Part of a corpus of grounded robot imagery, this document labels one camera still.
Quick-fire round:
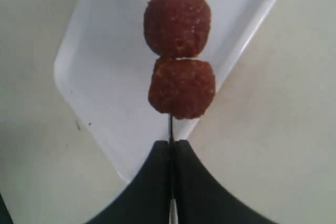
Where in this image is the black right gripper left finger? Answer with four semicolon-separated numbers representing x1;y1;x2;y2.
88;141;171;224

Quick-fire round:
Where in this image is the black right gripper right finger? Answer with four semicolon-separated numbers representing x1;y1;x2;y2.
173;140;274;224

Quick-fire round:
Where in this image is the thin metal skewer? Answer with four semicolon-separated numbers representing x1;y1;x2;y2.
168;115;178;224

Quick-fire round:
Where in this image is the red date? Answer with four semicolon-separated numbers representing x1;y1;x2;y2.
148;58;216;120

